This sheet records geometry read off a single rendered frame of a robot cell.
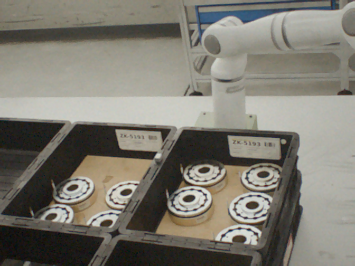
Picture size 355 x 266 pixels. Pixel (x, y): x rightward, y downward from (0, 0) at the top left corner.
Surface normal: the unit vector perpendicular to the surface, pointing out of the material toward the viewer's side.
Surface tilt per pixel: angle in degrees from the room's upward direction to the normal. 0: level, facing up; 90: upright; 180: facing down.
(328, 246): 0
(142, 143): 90
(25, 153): 0
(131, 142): 90
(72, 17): 90
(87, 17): 90
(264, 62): 0
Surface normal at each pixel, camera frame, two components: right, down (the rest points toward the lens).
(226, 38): -0.65, 0.29
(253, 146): -0.33, 0.55
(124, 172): -0.15, -0.84
